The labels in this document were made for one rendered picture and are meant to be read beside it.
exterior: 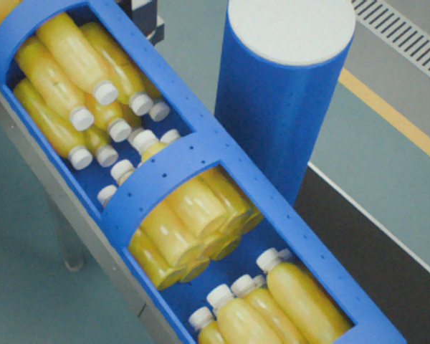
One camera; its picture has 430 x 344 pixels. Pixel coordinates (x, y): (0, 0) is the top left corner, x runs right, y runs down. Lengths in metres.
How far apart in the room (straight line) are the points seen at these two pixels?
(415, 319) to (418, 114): 0.87
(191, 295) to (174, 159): 0.30
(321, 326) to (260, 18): 0.72
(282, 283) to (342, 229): 1.19
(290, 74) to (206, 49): 1.31
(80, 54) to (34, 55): 0.11
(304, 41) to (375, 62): 1.37
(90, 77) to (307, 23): 0.53
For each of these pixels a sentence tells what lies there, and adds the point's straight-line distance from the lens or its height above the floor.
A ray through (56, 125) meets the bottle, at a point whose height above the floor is 1.08.
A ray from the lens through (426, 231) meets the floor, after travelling 2.67.
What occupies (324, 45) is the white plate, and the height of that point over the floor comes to 1.04.
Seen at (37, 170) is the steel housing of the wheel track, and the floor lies 0.86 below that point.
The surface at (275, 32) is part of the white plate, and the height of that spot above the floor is 1.04.
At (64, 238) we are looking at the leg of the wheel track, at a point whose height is 0.27.
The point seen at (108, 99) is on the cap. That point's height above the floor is 1.15.
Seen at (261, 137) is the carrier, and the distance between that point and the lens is 1.84.
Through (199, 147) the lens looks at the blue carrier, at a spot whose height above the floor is 1.23.
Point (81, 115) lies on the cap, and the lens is 1.39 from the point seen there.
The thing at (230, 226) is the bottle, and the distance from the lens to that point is 1.31.
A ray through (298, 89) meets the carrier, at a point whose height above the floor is 0.95.
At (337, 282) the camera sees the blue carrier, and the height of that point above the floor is 1.21.
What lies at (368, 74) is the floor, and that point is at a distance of 2.95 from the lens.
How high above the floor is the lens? 2.29
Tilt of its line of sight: 61 degrees down
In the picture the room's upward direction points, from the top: 8 degrees clockwise
